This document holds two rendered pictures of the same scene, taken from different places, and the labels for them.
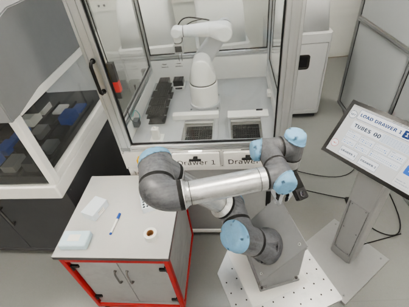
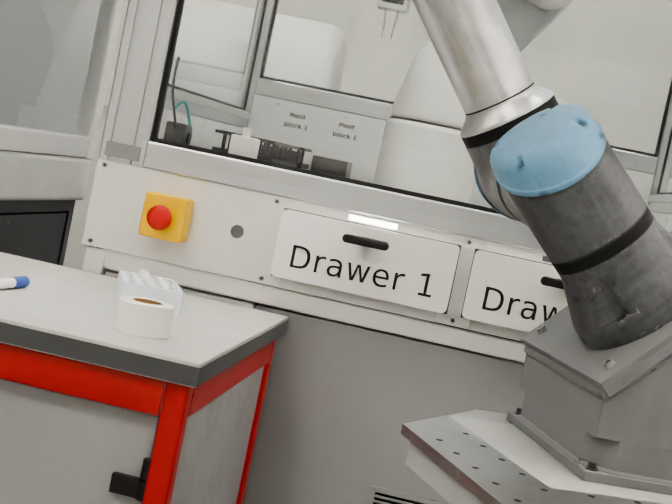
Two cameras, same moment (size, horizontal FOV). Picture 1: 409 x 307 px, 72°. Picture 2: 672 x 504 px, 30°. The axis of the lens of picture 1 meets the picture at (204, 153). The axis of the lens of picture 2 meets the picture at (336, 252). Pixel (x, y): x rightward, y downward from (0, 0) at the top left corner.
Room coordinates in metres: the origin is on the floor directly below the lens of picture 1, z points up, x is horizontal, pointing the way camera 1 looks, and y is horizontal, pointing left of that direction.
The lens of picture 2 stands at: (-0.70, 0.15, 1.02)
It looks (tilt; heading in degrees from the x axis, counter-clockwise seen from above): 4 degrees down; 359
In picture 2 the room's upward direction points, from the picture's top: 12 degrees clockwise
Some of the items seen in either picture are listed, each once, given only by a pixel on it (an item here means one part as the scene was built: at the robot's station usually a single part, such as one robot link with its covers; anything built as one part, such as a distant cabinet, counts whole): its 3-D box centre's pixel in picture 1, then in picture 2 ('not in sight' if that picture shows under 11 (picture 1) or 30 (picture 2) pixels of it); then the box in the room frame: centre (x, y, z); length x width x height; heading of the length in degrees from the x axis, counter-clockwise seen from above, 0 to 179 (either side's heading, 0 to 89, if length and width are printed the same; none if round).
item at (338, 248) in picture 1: (355, 217); not in sight; (0.99, -0.88, 0.51); 0.50 x 0.45 x 1.02; 120
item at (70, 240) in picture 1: (75, 239); not in sight; (0.89, 0.74, 0.78); 0.15 x 0.10 x 0.04; 82
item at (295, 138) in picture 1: (293, 144); not in sight; (0.75, -0.31, 1.38); 0.09 x 0.08 x 0.11; 96
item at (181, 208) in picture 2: not in sight; (165, 217); (1.33, 0.38, 0.88); 0.07 x 0.05 x 0.07; 81
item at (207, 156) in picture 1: (196, 159); (364, 260); (1.30, 0.06, 0.87); 0.29 x 0.02 x 0.11; 81
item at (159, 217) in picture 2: not in sight; (160, 217); (1.30, 0.39, 0.88); 0.04 x 0.03 x 0.04; 81
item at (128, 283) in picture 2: (148, 201); (147, 293); (1.10, 0.36, 0.78); 0.12 x 0.08 x 0.04; 12
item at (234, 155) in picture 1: (247, 158); (559, 303); (1.25, -0.26, 0.87); 0.29 x 0.02 x 0.11; 81
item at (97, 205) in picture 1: (95, 208); not in sight; (1.09, 0.67, 0.79); 0.13 x 0.09 x 0.05; 151
